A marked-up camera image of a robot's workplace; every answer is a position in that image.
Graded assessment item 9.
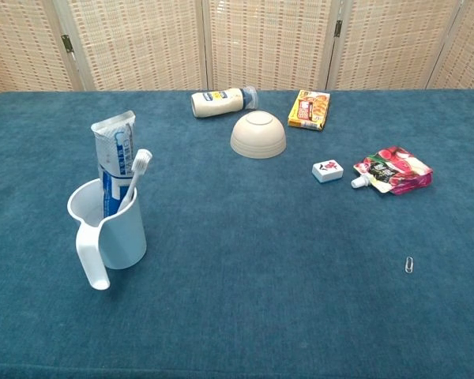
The white toothbrush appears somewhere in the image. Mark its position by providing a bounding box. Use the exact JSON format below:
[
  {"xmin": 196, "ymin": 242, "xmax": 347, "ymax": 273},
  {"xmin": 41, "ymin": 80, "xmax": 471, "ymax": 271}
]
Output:
[{"xmin": 116, "ymin": 148, "xmax": 154, "ymax": 214}]

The blue white toothpaste tube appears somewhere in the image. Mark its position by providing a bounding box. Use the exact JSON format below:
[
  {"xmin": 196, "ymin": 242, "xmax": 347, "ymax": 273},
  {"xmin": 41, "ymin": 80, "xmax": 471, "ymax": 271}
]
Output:
[{"xmin": 90, "ymin": 110, "xmax": 137, "ymax": 219}]

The beige upturned bowl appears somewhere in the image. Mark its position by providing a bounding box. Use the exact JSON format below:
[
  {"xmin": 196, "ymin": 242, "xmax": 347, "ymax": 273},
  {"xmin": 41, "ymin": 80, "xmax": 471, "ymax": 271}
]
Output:
[{"xmin": 229, "ymin": 110, "xmax": 288, "ymax": 160}]

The blue tablecloth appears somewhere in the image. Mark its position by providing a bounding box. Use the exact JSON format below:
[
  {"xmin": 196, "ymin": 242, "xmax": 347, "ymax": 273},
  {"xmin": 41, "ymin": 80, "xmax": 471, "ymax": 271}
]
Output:
[{"xmin": 0, "ymin": 88, "xmax": 474, "ymax": 379}]

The cream mayonnaise squeeze bottle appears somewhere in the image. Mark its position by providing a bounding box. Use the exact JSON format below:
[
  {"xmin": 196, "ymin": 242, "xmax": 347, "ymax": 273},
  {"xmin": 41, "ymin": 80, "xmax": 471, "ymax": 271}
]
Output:
[{"xmin": 190, "ymin": 85, "xmax": 259, "ymax": 119}]

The white mahjong tile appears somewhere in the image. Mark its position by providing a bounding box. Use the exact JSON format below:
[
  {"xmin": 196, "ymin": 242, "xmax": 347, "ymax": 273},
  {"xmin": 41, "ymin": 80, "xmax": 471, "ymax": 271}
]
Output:
[{"xmin": 311, "ymin": 159, "xmax": 344, "ymax": 184}]

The yellow curry box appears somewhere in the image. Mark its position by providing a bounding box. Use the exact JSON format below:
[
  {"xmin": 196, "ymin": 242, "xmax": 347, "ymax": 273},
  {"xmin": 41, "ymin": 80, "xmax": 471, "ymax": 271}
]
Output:
[{"xmin": 287, "ymin": 89, "xmax": 331, "ymax": 132}]

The woven bamboo folding screen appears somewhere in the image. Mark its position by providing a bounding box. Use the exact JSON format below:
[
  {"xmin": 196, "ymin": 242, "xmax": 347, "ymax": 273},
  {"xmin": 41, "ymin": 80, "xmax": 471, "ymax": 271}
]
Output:
[{"xmin": 0, "ymin": 0, "xmax": 474, "ymax": 99}]

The red juice spout pouch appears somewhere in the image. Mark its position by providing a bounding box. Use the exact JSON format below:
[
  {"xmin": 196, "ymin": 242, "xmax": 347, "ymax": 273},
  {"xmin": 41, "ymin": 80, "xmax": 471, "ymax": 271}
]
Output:
[{"xmin": 350, "ymin": 145, "xmax": 435, "ymax": 197}]

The white cup with handle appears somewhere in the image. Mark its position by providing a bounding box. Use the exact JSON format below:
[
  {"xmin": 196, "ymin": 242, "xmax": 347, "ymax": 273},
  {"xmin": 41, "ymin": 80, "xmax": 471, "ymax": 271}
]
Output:
[{"xmin": 66, "ymin": 178, "xmax": 148, "ymax": 291}]

